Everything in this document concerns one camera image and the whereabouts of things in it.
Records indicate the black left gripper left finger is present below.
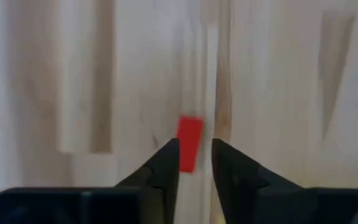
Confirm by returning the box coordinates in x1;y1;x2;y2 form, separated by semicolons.
0;139;180;224

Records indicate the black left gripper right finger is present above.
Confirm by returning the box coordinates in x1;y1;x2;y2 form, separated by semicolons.
212;139;358;224

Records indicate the red eraser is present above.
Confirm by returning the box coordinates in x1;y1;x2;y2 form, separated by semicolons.
175;114;204;174

